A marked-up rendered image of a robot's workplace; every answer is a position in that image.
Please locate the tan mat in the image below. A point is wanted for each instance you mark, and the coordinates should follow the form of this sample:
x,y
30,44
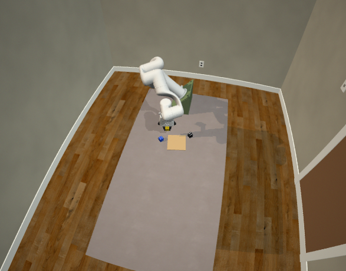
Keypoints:
x,y
176,142

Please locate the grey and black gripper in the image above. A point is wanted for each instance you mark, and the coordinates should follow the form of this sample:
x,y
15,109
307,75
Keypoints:
x,y
164,124

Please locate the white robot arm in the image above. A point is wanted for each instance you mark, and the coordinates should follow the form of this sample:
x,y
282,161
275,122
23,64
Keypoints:
x,y
152,74

